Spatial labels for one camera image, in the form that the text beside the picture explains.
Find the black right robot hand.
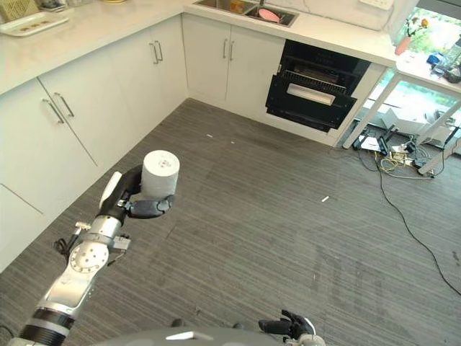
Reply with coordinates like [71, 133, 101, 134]
[258, 309, 316, 341]

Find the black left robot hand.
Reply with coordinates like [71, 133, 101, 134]
[99, 165, 176, 222]

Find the white cylindrical cup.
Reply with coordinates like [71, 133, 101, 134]
[139, 150, 181, 199]

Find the black built-in dishwasher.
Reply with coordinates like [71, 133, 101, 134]
[265, 39, 372, 133]

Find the white cabinet door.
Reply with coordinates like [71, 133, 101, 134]
[225, 25, 286, 112]
[182, 13, 231, 103]
[37, 27, 170, 167]
[0, 78, 99, 216]

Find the white serving tray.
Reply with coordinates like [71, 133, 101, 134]
[0, 11, 70, 37]

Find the stainless steel sink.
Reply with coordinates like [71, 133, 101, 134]
[192, 0, 301, 28]

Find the woven beige basket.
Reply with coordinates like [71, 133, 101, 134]
[0, 0, 40, 23]

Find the white side table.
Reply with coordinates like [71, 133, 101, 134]
[341, 53, 461, 179]

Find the pink flower vase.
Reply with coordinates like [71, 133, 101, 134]
[394, 18, 419, 56]

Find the black floor cable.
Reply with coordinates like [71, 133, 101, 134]
[358, 143, 461, 291]

